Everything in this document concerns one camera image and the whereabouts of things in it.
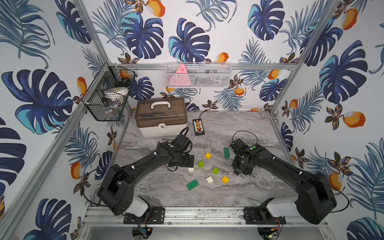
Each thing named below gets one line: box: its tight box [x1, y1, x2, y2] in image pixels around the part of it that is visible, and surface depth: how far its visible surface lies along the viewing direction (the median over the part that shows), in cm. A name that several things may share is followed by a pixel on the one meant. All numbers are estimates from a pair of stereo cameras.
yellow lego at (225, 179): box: [221, 176, 230, 184], surface depth 87 cm
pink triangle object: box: [169, 63, 191, 87], surface depth 92 cm
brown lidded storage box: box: [134, 97, 188, 138], surface depth 97 cm
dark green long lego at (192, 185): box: [186, 179, 199, 191], surface depth 85 cm
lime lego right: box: [212, 167, 220, 175], surface depth 90 cm
